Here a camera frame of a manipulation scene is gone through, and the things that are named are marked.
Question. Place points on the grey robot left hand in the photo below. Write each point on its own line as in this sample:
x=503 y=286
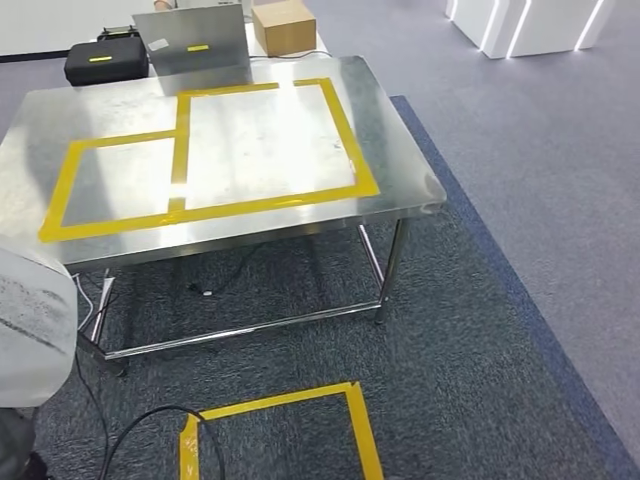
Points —
x=15 y=444

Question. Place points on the white curved plastic part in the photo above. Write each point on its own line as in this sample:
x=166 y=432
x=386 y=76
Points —
x=35 y=331

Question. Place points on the steel workbench table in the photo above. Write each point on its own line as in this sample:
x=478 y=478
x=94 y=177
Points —
x=390 y=166

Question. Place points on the large black carry case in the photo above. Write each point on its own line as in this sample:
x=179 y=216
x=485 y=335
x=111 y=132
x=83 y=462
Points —
x=107 y=69

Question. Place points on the small black carry case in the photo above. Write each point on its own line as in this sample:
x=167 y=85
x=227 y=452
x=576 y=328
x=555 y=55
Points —
x=118 y=33

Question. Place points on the silver laptop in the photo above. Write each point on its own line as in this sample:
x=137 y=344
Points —
x=200 y=33

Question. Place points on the brown cardboard box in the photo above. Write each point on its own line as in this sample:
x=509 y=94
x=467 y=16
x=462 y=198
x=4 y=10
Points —
x=285 y=33

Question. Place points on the white lit display plinth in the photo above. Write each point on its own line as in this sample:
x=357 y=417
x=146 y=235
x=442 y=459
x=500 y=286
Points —
x=545 y=26

